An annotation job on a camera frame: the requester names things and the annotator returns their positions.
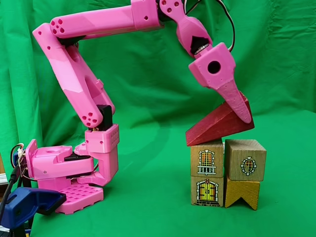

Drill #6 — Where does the blue clamp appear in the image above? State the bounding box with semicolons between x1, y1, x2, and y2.
0;187;67;229

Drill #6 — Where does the red wooden wedge block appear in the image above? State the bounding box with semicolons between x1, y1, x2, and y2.
185;92;255;147

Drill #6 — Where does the green cloth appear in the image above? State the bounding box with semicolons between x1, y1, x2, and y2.
0;0;316;237

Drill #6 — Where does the wooden cube balcony window print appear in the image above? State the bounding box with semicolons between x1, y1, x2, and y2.
190;142;225;178

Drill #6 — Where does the wooden cube oval window print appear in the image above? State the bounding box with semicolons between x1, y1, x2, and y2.
226;139;267;182

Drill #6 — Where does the white red black servo cable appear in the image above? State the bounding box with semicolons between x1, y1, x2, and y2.
185;0;235;52

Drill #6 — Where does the yellow notched wooden block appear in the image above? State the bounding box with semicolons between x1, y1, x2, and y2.
224;178;261;210

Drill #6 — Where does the black power cable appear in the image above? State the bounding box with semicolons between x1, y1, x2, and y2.
0;166;23;215

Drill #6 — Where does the controller circuit board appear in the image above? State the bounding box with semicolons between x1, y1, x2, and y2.
11;143;28;178

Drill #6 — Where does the wooden cube door print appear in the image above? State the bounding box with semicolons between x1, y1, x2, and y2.
190;175;225;207

